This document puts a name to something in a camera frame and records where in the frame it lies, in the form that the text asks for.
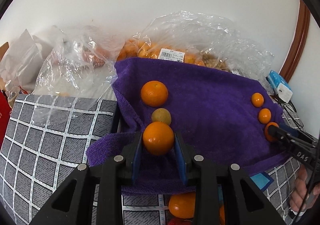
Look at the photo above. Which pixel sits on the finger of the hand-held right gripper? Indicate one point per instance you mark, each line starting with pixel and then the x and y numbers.
pixel 273 132
pixel 291 132

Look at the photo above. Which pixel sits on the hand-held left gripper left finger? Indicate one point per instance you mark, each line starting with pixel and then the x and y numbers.
pixel 136 160

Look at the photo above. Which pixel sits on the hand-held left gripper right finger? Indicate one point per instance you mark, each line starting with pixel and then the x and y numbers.
pixel 181 160

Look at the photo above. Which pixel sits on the small orange tangerine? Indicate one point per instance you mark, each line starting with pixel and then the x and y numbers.
pixel 257 100
pixel 222 215
pixel 265 115
pixel 272 125

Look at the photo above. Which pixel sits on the large orange tangerine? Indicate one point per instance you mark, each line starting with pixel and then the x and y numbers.
pixel 182 205
pixel 154 93
pixel 158 138

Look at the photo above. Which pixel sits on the yellow green round fruit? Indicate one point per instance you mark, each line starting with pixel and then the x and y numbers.
pixel 161 116

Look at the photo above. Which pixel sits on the purple towel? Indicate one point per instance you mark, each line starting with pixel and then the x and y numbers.
pixel 212 115

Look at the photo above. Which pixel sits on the person's right hand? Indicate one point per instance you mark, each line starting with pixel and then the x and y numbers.
pixel 301 190

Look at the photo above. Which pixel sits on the white and blue charger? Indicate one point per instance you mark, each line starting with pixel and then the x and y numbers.
pixel 282 87

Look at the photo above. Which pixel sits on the small red fruit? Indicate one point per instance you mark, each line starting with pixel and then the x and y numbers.
pixel 178 221

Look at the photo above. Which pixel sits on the clear bag of longans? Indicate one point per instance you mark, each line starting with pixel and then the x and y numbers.
pixel 215 61

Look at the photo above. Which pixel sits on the clear bag of kumquats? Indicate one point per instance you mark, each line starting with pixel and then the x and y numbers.
pixel 147 49

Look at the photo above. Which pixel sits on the clear bag of red fruit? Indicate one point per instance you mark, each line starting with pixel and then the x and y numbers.
pixel 95 56

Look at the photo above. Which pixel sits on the red paper bag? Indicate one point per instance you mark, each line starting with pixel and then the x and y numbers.
pixel 3 120

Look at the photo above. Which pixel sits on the clear plastic bottle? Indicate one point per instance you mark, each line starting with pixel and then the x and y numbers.
pixel 11 95

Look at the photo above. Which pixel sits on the white translucent plastic bag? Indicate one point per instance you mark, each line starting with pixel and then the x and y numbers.
pixel 25 57

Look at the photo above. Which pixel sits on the brown wooden door frame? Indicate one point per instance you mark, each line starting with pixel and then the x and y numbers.
pixel 298 39

